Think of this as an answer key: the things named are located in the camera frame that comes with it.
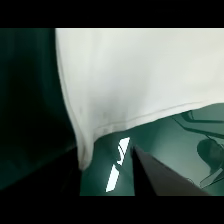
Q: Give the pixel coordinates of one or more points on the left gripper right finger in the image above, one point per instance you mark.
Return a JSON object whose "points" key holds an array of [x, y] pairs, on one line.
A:
{"points": [[156, 176]]}

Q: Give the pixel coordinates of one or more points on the white T-shirt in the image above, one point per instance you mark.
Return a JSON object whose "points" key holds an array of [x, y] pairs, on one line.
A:
{"points": [[133, 80]]}

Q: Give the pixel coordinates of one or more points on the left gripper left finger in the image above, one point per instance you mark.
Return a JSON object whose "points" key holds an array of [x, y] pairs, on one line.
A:
{"points": [[56, 176]]}

